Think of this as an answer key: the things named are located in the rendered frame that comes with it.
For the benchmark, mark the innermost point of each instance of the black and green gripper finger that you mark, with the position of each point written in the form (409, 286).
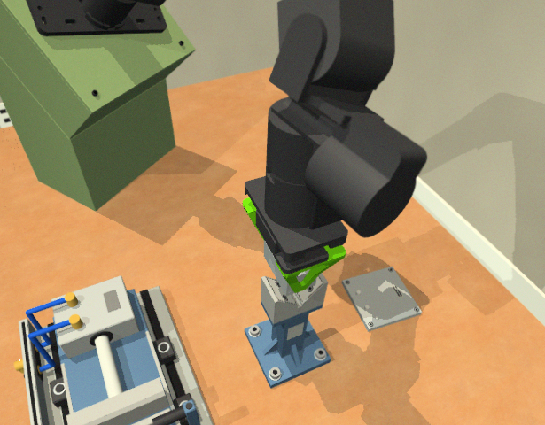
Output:
(335, 255)
(251, 210)

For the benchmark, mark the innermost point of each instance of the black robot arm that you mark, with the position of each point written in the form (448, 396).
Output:
(360, 169)

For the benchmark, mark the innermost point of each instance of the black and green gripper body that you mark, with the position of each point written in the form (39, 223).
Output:
(283, 217)

